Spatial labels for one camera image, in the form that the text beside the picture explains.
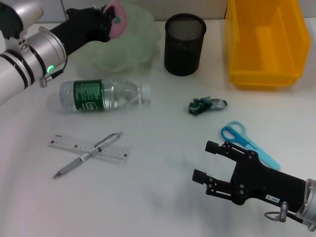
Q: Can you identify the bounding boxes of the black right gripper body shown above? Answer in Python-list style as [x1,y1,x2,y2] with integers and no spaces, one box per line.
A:
[231,150,307,213]

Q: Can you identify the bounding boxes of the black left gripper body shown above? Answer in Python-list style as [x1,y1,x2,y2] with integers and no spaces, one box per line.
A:
[50,8,111,56]

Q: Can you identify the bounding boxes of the pink toy peach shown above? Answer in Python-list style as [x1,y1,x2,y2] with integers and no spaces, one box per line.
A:
[102,0,129,39]

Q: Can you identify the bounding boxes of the green plastic wrapper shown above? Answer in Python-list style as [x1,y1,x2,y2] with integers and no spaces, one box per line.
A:
[187,97,229,116]

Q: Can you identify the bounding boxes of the green label water bottle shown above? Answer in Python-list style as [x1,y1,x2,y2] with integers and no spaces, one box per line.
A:
[59,79,152,113]

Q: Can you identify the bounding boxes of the blue plastic scissors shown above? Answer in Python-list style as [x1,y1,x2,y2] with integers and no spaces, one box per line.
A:
[220,120,281,170]

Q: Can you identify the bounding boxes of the translucent green fruit plate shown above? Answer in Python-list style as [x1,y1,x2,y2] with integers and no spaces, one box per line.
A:
[74,0,162,74]

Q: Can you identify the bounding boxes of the black mesh pen holder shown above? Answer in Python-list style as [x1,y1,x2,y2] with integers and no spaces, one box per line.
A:
[164,13,206,77]

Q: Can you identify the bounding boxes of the transparent plastic ruler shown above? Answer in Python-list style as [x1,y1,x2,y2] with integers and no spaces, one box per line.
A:
[48,134,131,160]

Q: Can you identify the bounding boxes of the silver ballpoint pen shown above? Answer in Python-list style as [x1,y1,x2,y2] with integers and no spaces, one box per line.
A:
[53,131,123,179]

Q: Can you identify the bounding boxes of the yellow plastic storage bin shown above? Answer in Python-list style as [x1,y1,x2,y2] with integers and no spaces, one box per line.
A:
[224,0,311,90]

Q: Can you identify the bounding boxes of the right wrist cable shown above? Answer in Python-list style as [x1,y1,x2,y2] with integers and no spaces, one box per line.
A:
[264,201,316,224]

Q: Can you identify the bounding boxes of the wrist cable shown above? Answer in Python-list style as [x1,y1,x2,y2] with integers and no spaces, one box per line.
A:
[264,201,316,224]
[39,58,68,87]

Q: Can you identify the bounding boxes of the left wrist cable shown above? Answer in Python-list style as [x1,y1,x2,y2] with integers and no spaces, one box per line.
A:
[39,58,68,87]

